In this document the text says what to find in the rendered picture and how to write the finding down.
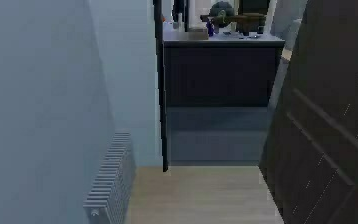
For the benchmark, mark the dark kitchen counter cupboard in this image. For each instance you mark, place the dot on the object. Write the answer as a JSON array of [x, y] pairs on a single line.
[[220, 76]]

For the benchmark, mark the brown box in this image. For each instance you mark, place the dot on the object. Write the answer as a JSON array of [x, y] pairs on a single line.
[[198, 33]]

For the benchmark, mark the blue bottle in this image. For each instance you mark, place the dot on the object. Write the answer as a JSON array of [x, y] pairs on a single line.
[[210, 28]]

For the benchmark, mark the dark green round kettle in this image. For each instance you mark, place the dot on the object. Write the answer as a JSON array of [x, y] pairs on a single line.
[[221, 12]]

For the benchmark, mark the dark olive pan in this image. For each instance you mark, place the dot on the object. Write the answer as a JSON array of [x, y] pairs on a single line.
[[247, 20]]

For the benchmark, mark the grey ribbed wall radiator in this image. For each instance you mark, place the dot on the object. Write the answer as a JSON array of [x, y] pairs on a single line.
[[112, 180]]

